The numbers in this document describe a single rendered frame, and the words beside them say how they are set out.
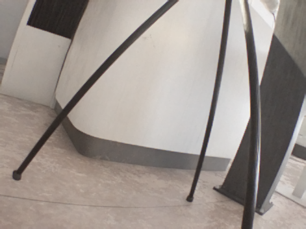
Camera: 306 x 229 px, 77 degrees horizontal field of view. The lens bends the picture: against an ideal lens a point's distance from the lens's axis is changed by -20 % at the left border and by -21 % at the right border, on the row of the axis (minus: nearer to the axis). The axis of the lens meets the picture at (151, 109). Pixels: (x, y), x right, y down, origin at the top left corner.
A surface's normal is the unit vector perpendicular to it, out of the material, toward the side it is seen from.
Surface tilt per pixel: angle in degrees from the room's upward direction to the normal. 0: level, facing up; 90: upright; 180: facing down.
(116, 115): 90
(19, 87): 90
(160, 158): 90
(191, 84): 90
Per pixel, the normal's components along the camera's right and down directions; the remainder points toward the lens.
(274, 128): -0.68, -0.18
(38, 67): 0.51, 0.25
